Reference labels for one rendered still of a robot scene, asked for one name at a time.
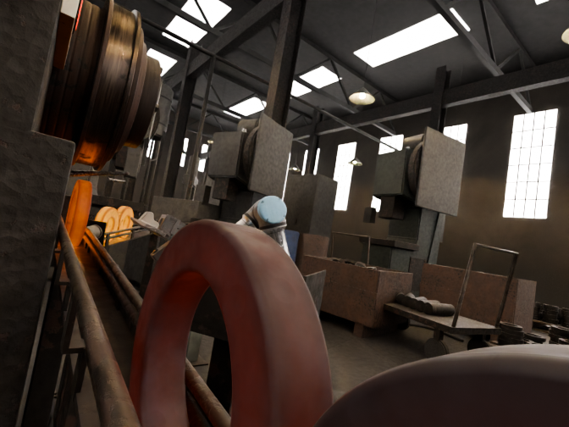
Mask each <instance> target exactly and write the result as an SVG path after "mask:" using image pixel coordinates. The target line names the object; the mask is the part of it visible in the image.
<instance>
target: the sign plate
mask: <svg viewBox="0 0 569 427"><path fill-rule="evenodd" d="M80 5H81V0H63V1H62V5H61V9H60V14H59V21H58V33H57V39H56V46H55V52H54V58H53V66H54V67H57V68H60V69H64V67H66V65H67V64H66V63H65V62H66V58H67V56H68V52H69V45H70V41H71V36H72V34H74V33H75V27H76V23H77V19H78V16H79V12H80Z"/></svg>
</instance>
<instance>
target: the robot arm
mask: <svg viewBox="0 0 569 427"><path fill-rule="evenodd" d="M286 211H287V210H286V206H285V203H284V202H283V201H282V200H281V199H280V198H279V197H275V196H267V197H264V198H262V199H260V200H258V201H257V202H256V203H255V204H254V205H253V206H252V207H251V208H250V209H249V210H248V211H247V212H246V213H244V214H243V217H242V219H241V220H240V221H239V222H237V223H236V224H238V225H247V226H250V227H254V228H256V229H260V230H261V231H263V232H264V233H266V234H267V235H269V236H270V237H272V238H273V239H274V240H275V241H276V242H278V244H280V246H282V248H283V249H284V250H285V251H286V252H287V253H288V254H289V249H288V245H287V241H286V237H285V227H286V225H287V224H286V220H285V215H286ZM130 219H131V220H132V222H133V223H134V224H136V225H139V226H140V227H142V228H144V229H146V230H149V231H151V232H153V234H154V235H156V236H160V237H162V238H163V239H165V240H166V241H167V242H165V243H164V244H163V245H162V246H160V247H159V248H158V249H156V250H154V251H153V252H152V253H151V254H150V255H151V257H152V258H153V259H154V260H156V261H157V260H159V258H160V256H161V254H162V252H163V250H164V248H165V247H166V246H167V244H168V243H169V241H170V240H171V239H172V237H173V236H174V235H175V234H176V233H177V232H178V231H179V230H180V229H181V228H183V227H184V226H186V224H184V223H182V222H180V221H181V220H180V219H176V218H175V217H173V216H171V215H169V214H167V215H166V214H162V216H161V218H160V219H159V221H158V222H157V221H155V220H154V214H153V213H152V212H145V213H144V214H143V215H142V216H141V217H140V218H139V219H135V218H132V217H130ZM289 255H290V254H289Z"/></svg>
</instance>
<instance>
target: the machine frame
mask: <svg viewBox="0 0 569 427"><path fill-rule="evenodd" d="M62 1H63V0H0V427H16V424H17V420H18V416H19V409H20V404H21V400H22V396H23V392H24V388H25V381H26V376H27V372H28V368H29V364H30V357H31V353H32V348H33V345H34V340H35V336H36V329H37V325H38V321H39V317H40V312H41V305H42V301H43V297H44V293H45V289H46V285H47V277H48V274H49V269H50V265H51V262H52V254H53V250H54V246H55V241H56V238H57V233H58V227H59V222H60V218H61V214H62V210H63V205H64V199H65V194H66V190H67V186H68V182H69V175H70V170H71V166H72V163H73V158H74V154H75V147H76V145H75V143H74V142H73V141H69V140H65V139H62V138H58V137H56V136H50V135H46V134H42V133H40V127H41V119H42V115H43V110H44V106H45V101H46V97H47V90H48V86H49V81H50V77H51V73H52V65H53V58H54V52H55V46H56V39H57V33H58V21H59V14H60V9H61V5H62Z"/></svg>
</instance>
